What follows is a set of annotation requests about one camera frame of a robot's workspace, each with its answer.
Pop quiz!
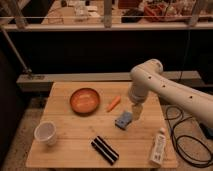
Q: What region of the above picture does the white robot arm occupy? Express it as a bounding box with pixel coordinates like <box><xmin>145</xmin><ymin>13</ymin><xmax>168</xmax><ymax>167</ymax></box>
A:
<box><xmin>128</xmin><ymin>59</ymin><xmax>213</xmax><ymax>128</ymax></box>

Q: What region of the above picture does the black striped box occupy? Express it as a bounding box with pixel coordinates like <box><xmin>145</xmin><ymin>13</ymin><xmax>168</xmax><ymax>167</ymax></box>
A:
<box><xmin>91</xmin><ymin>136</ymin><xmax>119</xmax><ymax>165</ymax></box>

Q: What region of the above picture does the white squeeze bottle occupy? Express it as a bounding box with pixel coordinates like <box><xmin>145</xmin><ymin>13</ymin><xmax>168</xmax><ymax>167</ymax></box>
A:
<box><xmin>150</xmin><ymin>128</ymin><xmax>166</xmax><ymax>166</ymax></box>

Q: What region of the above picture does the black cable on floor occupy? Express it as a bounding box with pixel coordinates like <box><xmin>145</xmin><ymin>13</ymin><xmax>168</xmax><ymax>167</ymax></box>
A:
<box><xmin>164</xmin><ymin>104</ymin><xmax>213</xmax><ymax>169</ymax></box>

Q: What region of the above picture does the white plastic cup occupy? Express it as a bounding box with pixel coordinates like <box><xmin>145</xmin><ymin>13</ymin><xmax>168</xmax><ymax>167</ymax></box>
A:
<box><xmin>34</xmin><ymin>122</ymin><xmax>57</xmax><ymax>146</ymax></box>

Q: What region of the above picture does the diagonal metal strut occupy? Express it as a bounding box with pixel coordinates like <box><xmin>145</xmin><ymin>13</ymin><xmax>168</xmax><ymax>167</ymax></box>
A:
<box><xmin>0</xmin><ymin>26</ymin><xmax>32</xmax><ymax>78</ymax></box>

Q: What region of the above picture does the grey metal rail beam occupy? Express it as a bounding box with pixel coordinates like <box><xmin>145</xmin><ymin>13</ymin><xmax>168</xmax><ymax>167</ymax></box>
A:
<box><xmin>16</xmin><ymin>71</ymin><xmax>203</xmax><ymax>92</ymax></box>

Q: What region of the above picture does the blue sponge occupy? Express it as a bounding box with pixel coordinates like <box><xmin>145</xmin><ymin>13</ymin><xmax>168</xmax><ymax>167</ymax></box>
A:
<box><xmin>115</xmin><ymin>111</ymin><xmax>133</xmax><ymax>130</ymax></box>

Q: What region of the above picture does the black device on floor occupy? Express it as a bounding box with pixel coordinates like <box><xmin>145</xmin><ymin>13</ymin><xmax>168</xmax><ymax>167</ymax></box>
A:
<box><xmin>200</xmin><ymin>124</ymin><xmax>213</xmax><ymax>140</ymax></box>

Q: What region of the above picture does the orange round plate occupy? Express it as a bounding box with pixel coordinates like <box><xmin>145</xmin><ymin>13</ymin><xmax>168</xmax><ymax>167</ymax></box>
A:
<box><xmin>70</xmin><ymin>88</ymin><xmax>100</xmax><ymax>115</ymax></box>

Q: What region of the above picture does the orange carrot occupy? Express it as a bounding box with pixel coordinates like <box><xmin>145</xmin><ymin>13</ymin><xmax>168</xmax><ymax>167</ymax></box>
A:
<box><xmin>106</xmin><ymin>96</ymin><xmax>121</xmax><ymax>112</ymax></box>

